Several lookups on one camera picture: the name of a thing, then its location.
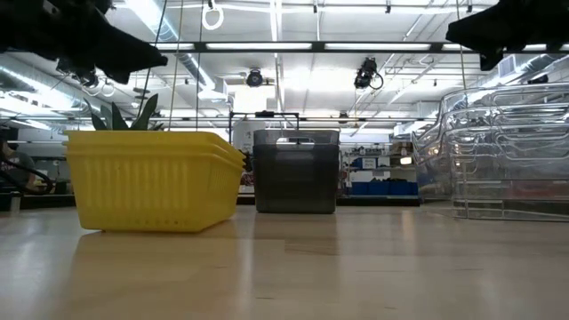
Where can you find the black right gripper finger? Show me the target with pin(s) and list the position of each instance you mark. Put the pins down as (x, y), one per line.
(480, 31)

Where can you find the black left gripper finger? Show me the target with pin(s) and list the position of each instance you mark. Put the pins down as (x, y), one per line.
(129, 60)

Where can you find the clear plastic bin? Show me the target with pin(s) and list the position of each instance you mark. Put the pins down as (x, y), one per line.
(511, 178)
(511, 95)
(511, 119)

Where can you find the dark grey translucent bin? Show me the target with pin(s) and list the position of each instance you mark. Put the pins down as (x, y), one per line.
(262, 139)
(262, 132)
(295, 182)

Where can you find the green artificial plant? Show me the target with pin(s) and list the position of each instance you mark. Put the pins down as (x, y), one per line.
(117, 117)

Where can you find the white cylindrical tank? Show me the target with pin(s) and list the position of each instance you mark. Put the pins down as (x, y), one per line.
(243, 135)

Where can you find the black tubular stand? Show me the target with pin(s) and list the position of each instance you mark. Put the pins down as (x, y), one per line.
(266, 114)

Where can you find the person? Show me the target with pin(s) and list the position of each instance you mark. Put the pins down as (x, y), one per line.
(18, 166)

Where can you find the black overhead crossbar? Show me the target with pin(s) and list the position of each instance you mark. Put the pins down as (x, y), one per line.
(320, 46)

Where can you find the blue storage bin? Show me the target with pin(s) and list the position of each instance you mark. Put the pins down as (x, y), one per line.
(382, 188)

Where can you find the round black overhead camera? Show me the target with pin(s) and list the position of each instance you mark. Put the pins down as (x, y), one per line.
(254, 78)

